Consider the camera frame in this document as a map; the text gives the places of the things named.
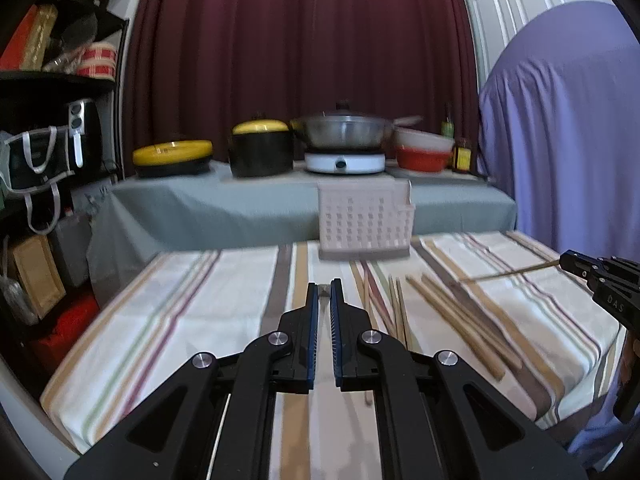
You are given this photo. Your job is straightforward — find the wooden chopstick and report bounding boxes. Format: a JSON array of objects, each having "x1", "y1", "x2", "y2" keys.
[
  {"x1": 361, "y1": 263, "x2": 373, "y2": 408},
  {"x1": 458, "y1": 259, "x2": 560, "y2": 284},
  {"x1": 396, "y1": 278, "x2": 412, "y2": 350},
  {"x1": 387, "y1": 275, "x2": 405, "y2": 344},
  {"x1": 421, "y1": 274, "x2": 523, "y2": 370},
  {"x1": 405, "y1": 275, "x2": 506, "y2": 382}
]

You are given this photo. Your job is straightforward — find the striped tablecloth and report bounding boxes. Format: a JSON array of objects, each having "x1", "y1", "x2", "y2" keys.
[{"x1": 40, "y1": 232, "x2": 627, "y2": 479}]

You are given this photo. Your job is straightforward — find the white perforated utensil basket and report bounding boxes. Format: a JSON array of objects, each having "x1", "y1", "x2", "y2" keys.
[{"x1": 318, "y1": 178, "x2": 416, "y2": 261}]

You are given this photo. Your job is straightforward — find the brown sauce jar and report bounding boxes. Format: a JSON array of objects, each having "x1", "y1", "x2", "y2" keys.
[{"x1": 452, "y1": 138, "x2": 472, "y2": 174}]

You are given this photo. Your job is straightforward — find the white induction cooker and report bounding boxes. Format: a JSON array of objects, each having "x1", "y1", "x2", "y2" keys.
[{"x1": 305, "y1": 148, "x2": 386, "y2": 176}]

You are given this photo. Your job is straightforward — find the grey tablecloth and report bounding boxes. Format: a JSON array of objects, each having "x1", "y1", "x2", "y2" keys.
[{"x1": 87, "y1": 162, "x2": 516, "y2": 306}]

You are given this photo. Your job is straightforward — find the red bowl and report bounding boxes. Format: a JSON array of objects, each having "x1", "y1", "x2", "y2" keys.
[{"x1": 396, "y1": 146, "x2": 450, "y2": 174}]

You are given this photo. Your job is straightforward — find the black pot yellow lid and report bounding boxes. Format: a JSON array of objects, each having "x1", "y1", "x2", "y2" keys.
[{"x1": 228, "y1": 119, "x2": 294, "y2": 178}]

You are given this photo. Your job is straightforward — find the green glass bottle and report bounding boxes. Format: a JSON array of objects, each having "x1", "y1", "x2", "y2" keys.
[{"x1": 440, "y1": 104, "x2": 454, "y2": 139}]

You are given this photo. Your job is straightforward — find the yellow lid black pan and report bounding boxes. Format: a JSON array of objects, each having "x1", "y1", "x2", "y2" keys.
[{"x1": 132, "y1": 140, "x2": 213, "y2": 179}]

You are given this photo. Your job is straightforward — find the white bowl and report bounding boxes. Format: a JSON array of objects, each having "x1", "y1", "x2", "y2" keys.
[{"x1": 395, "y1": 128, "x2": 454, "y2": 153}]

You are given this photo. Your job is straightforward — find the red bag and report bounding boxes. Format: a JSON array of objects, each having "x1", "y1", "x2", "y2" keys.
[{"x1": 32, "y1": 292, "x2": 100, "y2": 374}]

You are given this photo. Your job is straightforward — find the steel wok with lid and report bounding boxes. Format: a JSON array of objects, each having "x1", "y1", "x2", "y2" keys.
[{"x1": 290, "y1": 101, "x2": 423, "y2": 150}]

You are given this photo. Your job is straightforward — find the wooden board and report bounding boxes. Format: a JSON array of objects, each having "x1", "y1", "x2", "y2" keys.
[{"x1": 10, "y1": 235, "x2": 65, "y2": 320}]

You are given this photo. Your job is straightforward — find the dark red curtain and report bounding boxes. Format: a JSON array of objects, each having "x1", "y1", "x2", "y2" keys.
[{"x1": 122, "y1": 0, "x2": 478, "y2": 160}]

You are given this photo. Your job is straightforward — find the red white checked box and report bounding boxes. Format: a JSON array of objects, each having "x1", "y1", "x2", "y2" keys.
[{"x1": 75, "y1": 42, "x2": 117, "y2": 81}]

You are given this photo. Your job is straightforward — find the black storage shelf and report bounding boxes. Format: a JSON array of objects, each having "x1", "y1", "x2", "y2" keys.
[{"x1": 1, "y1": 0, "x2": 129, "y2": 388}]

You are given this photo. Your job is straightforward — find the black bag white straps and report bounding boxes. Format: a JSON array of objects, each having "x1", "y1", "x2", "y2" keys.
[{"x1": 0, "y1": 124, "x2": 76, "y2": 236}]

